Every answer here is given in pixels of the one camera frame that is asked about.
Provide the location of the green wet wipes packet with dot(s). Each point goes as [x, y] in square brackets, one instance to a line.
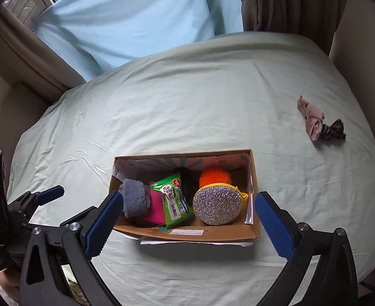
[174, 207]

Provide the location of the cardboard box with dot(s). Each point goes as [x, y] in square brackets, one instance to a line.
[225, 229]

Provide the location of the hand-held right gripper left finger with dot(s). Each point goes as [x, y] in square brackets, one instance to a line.
[106, 223]

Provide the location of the silver glitter round pouch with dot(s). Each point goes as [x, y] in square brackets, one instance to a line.
[217, 205]

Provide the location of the beige curtain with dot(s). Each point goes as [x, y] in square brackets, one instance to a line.
[37, 57]
[280, 3]

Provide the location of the pink cloth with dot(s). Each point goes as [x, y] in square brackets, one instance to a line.
[312, 118]

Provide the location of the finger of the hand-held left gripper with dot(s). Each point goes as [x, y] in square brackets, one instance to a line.
[50, 194]

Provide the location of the black floral scrunchie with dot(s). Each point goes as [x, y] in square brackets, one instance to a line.
[332, 130]

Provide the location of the light blue hanging cloth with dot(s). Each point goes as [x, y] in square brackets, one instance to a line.
[136, 16]

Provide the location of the grey knotted plush ball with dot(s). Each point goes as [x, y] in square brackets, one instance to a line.
[135, 197]

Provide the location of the orange fluffy pompom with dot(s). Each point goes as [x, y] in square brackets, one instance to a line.
[214, 177]

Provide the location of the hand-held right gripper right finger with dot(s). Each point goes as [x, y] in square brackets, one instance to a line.
[273, 226]

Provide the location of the person's left hand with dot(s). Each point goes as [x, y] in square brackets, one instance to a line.
[9, 283]

